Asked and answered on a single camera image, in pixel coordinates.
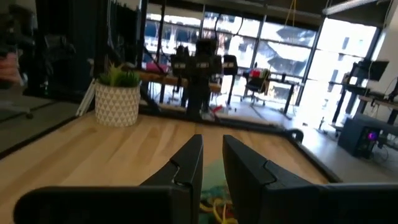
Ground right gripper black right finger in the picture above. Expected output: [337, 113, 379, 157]
[222, 134, 398, 224]

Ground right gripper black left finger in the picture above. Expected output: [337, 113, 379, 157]
[14, 134, 205, 224]

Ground yellow rubber band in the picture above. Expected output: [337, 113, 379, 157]
[199, 198, 239, 224]

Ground green translucent plastic bin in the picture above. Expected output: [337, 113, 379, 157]
[199, 159, 233, 224]

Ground wooden top background desk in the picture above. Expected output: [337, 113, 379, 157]
[136, 70, 222, 105]

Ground black office chair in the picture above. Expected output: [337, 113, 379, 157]
[241, 67, 272, 107]

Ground green plant in white pot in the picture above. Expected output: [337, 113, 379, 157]
[94, 63, 142, 128]

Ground black computer tower purple light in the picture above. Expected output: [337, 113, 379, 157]
[337, 116, 382, 159]

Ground white leaning slats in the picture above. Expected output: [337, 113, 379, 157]
[75, 78, 96, 118]

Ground black desk monitor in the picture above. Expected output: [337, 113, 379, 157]
[350, 60, 390, 82]

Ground black frame background desk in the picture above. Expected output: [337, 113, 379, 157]
[328, 80, 398, 125]
[269, 73, 300, 115]

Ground yellow hanging cord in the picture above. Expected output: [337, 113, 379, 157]
[284, 0, 297, 28]

